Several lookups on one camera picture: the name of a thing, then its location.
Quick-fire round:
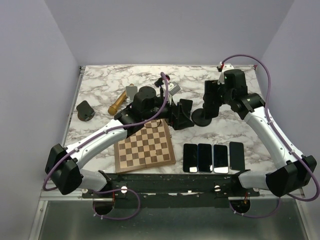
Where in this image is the phone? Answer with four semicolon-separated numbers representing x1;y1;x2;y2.
213;144;229;174
183;143;198;173
229;141;245;171
198;143;213;173

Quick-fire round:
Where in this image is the black tall round-base stand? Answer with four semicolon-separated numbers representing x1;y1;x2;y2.
154;77;167;99

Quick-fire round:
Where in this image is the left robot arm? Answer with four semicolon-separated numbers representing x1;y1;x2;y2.
45;86;194;198

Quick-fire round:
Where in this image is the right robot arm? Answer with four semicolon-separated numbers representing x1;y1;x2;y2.
203;69;317;197

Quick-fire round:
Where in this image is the black folding phone stand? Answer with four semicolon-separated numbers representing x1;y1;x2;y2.
179;98;193;119

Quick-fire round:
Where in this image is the white phone stand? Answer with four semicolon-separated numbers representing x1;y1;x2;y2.
125;85;138;104

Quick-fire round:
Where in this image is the small black brown stand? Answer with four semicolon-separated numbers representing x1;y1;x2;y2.
76;100;96;122

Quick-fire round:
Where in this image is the wooden chessboard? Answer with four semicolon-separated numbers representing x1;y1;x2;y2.
114;119;176;174

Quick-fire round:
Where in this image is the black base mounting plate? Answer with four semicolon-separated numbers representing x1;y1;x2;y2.
82;171;261;210

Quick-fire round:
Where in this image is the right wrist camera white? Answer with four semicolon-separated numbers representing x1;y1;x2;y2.
217;62;234;85

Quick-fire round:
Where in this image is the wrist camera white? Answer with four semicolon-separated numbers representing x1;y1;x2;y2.
164;81;181;100
217;62;234;85

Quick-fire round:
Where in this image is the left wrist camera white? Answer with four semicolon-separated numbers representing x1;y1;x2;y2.
164;81;181;100

